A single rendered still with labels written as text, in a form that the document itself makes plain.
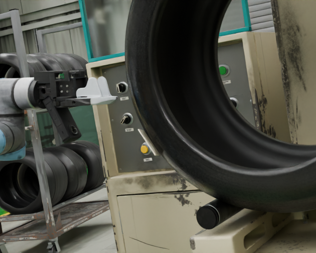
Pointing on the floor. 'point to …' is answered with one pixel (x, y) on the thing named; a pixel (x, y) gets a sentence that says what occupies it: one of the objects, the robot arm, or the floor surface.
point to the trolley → (42, 159)
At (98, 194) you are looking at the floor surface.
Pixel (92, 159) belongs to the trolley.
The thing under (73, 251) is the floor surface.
